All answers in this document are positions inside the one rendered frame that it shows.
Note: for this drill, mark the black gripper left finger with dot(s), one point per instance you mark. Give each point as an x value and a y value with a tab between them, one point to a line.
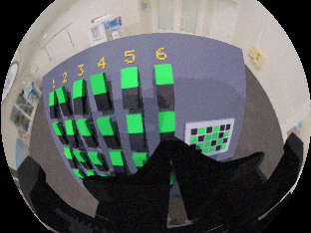
150	186

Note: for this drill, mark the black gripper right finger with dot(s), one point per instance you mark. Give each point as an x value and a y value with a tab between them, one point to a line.
200	177

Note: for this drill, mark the grey switch panel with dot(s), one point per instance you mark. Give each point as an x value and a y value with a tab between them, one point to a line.
109	106

